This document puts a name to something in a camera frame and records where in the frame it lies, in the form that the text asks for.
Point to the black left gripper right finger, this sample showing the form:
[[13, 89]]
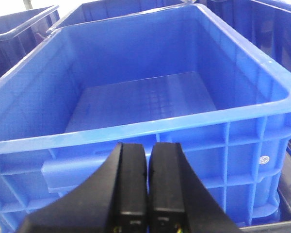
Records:
[[178, 201]]

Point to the blue crate behind centre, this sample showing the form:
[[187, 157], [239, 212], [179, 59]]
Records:
[[103, 9]]

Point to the blue crate on rack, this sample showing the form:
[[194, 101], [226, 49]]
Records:
[[173, 74]]

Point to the blue crate far right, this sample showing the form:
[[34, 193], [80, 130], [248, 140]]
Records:
[[266, 23]]

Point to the blue crate far left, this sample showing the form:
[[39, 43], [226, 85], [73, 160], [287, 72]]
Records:
[[21, 32]]

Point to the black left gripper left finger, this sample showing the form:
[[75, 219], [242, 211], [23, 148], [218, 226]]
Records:
[[112, 200]]

